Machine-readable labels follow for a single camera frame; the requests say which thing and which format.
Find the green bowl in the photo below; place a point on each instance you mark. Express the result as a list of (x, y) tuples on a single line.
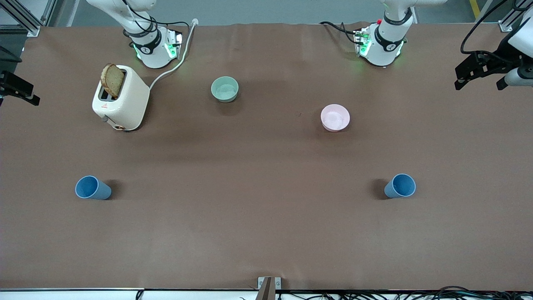
[(225, 89)]

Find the pink bowl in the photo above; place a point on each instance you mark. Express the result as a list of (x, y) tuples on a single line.
[(335, 118)]

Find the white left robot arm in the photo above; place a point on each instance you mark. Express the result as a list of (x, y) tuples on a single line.
[(387, 46)]

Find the grey metal bracket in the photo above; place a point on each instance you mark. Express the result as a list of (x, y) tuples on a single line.
[(261, 282)]

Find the white table frame rail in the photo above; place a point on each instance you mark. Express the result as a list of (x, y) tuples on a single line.
[(62, 295)]

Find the blue plastic cup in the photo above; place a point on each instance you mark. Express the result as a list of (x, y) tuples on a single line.
[(89, 187), (399, 186)]

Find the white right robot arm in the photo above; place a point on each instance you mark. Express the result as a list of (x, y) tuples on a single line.
[(148, 52)]

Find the cream white toaster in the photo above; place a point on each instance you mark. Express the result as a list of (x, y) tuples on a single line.
[(129, 104)]

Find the brown table cover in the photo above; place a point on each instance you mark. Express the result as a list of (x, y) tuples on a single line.
[(266, 208)]

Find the aluminium frame profile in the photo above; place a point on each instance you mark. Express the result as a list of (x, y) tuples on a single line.
[(33, 30), (506, 26)]

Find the brown bread slice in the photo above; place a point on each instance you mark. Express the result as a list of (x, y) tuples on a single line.
[(112, 81)]

